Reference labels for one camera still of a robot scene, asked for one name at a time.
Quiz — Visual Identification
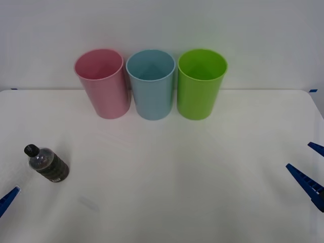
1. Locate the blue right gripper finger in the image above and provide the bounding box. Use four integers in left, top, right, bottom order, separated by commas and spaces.
307, 142, 324, 157
286, 163, 324, 212

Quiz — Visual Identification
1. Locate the green plastic waste bin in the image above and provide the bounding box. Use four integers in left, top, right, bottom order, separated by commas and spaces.
177, 48, 229, 121

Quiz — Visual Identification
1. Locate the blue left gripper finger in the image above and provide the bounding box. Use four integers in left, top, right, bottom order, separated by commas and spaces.
0, 186, 21, 218

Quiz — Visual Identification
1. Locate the pink plastic waste bin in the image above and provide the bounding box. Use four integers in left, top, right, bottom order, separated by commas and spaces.
73, 48, 132, 120

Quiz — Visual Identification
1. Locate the dark plastic bottle black cap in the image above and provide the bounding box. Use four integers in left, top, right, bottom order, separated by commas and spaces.
24, 143, 70, 183

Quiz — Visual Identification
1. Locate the pale blue plastic waste bin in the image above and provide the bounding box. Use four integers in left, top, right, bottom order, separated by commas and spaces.
125, 49, 176, 121

